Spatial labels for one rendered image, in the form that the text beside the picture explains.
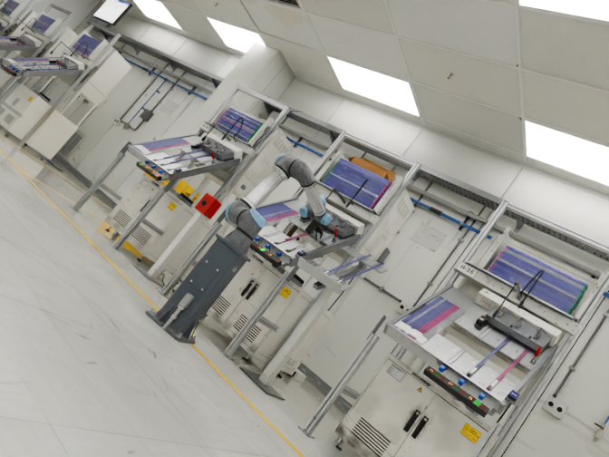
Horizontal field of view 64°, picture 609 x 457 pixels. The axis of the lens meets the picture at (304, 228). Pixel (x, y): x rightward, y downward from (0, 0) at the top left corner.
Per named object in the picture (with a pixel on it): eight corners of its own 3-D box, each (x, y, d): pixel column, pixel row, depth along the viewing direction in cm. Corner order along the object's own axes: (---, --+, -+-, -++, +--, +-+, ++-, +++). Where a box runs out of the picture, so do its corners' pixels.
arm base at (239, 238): (241, 251, 260) (253, 237, 261) (219, 236, 264) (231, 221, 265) (247, 257, 274) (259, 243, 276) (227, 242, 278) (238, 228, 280)
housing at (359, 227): (353, 243, 362) (358, 226, 356) (307, 215, 390) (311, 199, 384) (361, 240, 368) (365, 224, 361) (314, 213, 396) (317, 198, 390)
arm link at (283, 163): (234, 220, 269) (301, 155, 283) (218, 209, 279) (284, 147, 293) (243, 233, 278) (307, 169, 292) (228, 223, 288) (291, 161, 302)
